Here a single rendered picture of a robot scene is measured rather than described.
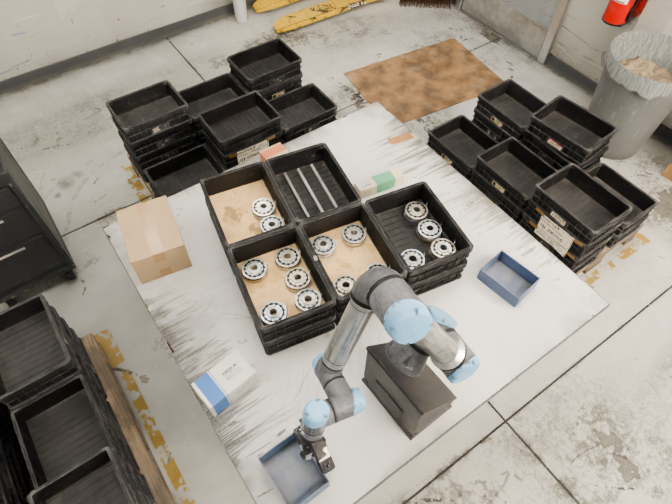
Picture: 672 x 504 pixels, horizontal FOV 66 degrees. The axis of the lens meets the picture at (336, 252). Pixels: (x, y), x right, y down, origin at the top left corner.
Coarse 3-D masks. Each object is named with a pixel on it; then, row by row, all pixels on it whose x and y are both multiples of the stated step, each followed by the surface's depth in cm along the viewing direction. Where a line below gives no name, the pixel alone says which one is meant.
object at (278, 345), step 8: (240, 288) 207; (328, 320) 198; (256, 328) 207; (304, 328) 195; (312, 328) 198; (320, 328) 202; (328, 328) 206; (288, 336) 194; (296, 336) 200; (304, 336) 203; (312, 336) 205; (264, 344) 192; (272, 344) 194; (280, 344) 198; (288, 344) 202; (296, 344) 203; (272, 352) 201
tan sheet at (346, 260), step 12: (336, 228) 222; (336, 240) 218; (336, 252) 215; (348, 252) 215; (360, 252) 215; (372, 252) 215; (324, 264) 211; (336, 264) 211; (348, 264) 211; (360, 264) 211; (384, 264) 211; (336, 276) 208
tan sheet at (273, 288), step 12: (240, 264) 211; (300, 264) 211; (276, 276) 207; (252, 288) 204; (264, 288) 204; (276, 288) 204; (312, 288) 204; (252, 300) 201; (264, 300) 201; (276, 300) 201; (288, 300) 201; (288, 312) 198
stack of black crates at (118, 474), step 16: (80, 464) 188; (96, 464) 194; (112, 464) 188; (128, 464) 208; (64, 480) 188; (80, 480) 194; (96, 480) 194; (112, 480) 194; (128, 480) 194; (144, 480) 225; (32, 496) 182; (48, 496) 189; (64, 496) 191; (80, 496) 191; (96, 496) 191; (112, 496) 191; (128, 496) 183; (144, 496) 203
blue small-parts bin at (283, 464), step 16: (272, 448) 173; (288, 448) 179; (272, 464) 176; (288, 464) 176; (304, 464) 176; (272, 480) 167; (288, 480) 173; (304, 480) 173; (320, 480) 173; (288, 496) 170; (304, 496) 170
